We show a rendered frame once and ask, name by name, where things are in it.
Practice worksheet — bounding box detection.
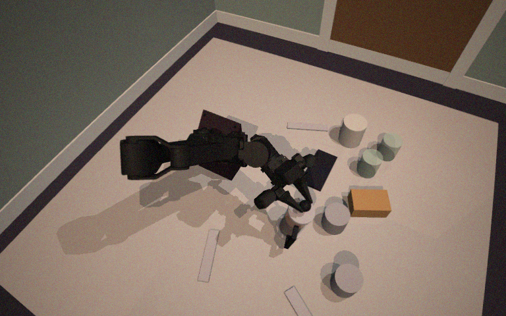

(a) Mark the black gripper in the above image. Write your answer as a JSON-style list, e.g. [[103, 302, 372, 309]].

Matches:
[[254, 152, 318, 213]]

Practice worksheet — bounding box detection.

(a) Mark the orange rectangular block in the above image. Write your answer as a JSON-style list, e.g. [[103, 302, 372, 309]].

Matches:
[[348, 189, 392, 218]]

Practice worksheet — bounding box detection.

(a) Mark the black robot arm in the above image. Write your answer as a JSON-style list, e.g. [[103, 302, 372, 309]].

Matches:
[[120, 127, 306, 185]]

